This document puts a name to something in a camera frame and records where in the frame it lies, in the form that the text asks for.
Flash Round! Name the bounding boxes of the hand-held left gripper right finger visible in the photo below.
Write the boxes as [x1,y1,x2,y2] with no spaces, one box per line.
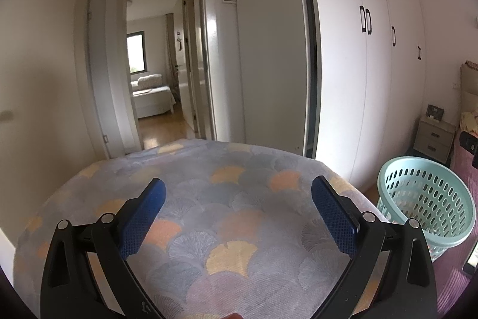
[310,175,437,319]

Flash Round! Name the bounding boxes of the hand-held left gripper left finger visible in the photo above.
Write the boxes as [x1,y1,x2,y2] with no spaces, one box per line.
[39,177,176,319]

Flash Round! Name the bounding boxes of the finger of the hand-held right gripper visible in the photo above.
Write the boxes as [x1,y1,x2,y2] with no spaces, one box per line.
[460,130,478,171]

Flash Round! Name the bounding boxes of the light teal plastic laundry basket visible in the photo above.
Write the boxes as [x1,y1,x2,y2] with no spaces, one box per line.
[376,156,473,263]

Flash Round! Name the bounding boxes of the yellow cloth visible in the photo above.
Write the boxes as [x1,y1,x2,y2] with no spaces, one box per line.
[459,111,478,135]

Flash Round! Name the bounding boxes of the grey nightstand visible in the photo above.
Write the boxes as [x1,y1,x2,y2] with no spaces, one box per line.
[414,115,457,163]

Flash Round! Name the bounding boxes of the beige padded headboard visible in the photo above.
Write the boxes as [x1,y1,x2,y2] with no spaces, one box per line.
[459,61,478,118]

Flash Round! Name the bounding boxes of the fan-patterned blanket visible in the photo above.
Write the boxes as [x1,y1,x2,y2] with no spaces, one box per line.
[13,139,387,319]

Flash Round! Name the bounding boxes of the smartphone with lit screen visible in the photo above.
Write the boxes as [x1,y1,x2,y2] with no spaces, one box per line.
[462,240,478,275]

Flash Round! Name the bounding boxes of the white bed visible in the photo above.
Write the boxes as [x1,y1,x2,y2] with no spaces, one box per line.
[131,74,176,119]

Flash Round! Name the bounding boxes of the white wardrobe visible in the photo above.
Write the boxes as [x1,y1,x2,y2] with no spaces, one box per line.
[299,0,428,186]

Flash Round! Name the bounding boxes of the white pillow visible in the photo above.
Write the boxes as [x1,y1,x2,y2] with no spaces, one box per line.
[137,74,163,90]

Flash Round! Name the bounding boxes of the pink bed cover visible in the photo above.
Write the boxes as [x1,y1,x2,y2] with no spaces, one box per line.
[435,128,478,319]

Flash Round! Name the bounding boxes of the window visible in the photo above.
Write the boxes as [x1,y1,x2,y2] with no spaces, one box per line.
[126,31,146,75]

